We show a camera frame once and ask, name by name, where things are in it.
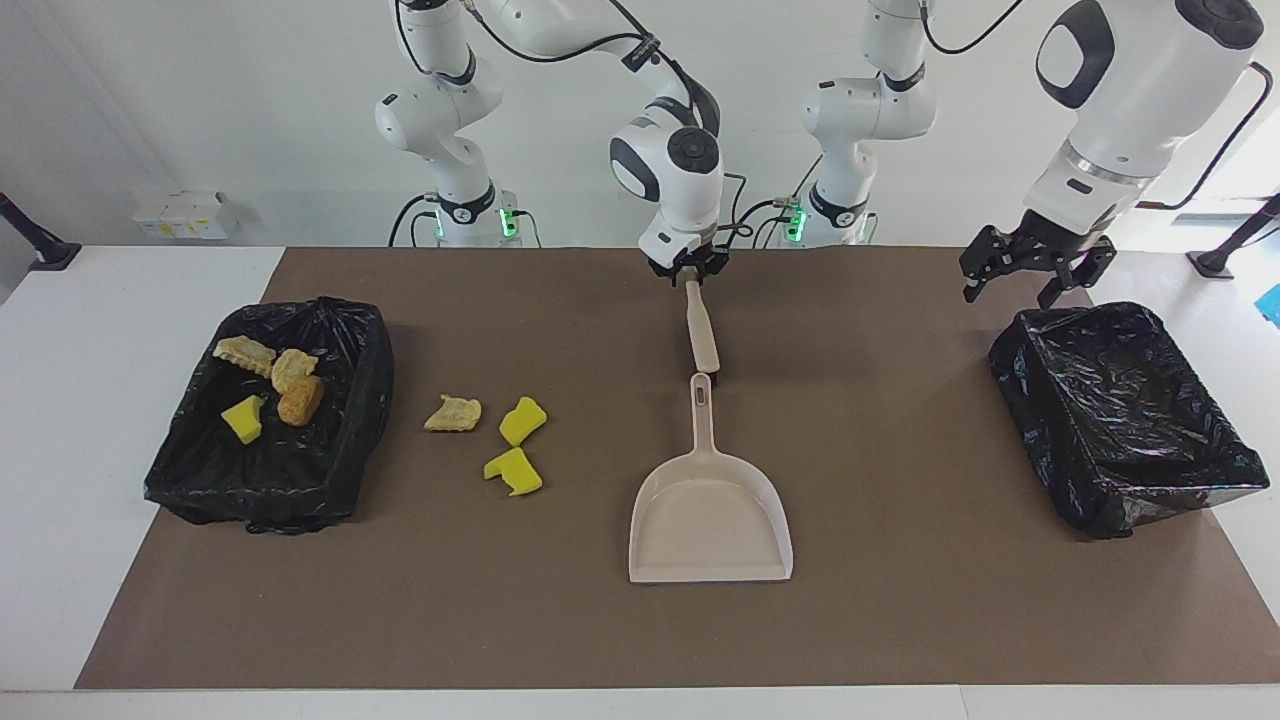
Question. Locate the rounded beige foam chunk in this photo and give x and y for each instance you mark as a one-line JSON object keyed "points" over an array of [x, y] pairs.
{"points": [[292, 370]]}

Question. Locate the notched yellow sponge piece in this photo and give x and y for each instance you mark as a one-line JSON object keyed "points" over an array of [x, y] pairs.
{"points": [[515, 475]]}

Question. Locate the elongated beige foam chunk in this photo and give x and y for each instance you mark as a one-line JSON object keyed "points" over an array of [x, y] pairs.
{"points": [[243, 353]]}

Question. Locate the brown oval foam chunk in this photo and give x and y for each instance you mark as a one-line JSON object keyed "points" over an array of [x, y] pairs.
{"points": [[300, 402]]}

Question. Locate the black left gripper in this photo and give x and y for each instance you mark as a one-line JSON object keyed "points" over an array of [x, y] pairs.
{"points": [[1050, 245]]}

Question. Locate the bin lined with black bag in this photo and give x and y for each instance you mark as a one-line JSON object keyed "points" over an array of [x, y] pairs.
{"points": [[300, 470], [1120, 420]]}

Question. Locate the wide white socket box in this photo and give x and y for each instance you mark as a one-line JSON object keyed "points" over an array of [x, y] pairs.
{"points": [[205, 215]]}

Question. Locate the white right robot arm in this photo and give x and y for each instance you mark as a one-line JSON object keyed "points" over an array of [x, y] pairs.
{"points": [[680, 170]]}

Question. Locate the blue object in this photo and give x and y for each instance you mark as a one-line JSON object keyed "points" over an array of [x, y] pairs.
{"points": [[1273, 305]]}

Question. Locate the yellow sponge wedge piece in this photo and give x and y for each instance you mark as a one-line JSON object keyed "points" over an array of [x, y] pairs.
{"points": [[243, 420]]}

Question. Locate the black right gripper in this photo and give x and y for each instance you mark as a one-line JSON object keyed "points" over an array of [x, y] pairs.
{"points": [[690, 260]]}

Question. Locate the brown table mat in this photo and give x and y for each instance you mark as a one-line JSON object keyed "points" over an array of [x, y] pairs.
{"points": [[640, 640]]}

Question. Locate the black camera stand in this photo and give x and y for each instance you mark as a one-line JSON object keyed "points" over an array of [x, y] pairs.
{"points": [[1215, 262], [55, 255]]}

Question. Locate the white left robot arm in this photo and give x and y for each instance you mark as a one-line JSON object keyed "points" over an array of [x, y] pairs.
{"points": [[1130, 80]]}

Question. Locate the jagged beige foam chunk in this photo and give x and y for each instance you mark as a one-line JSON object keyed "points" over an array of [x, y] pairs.
{"points": [[452, 414]]}

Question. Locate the beige brush with black bristles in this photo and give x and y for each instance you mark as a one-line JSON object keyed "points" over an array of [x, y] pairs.
{"points": [[703, 335]]}

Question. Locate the beige plastic dustpan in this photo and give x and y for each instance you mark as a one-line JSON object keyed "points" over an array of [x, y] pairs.
{"points": [[710, 530]]}

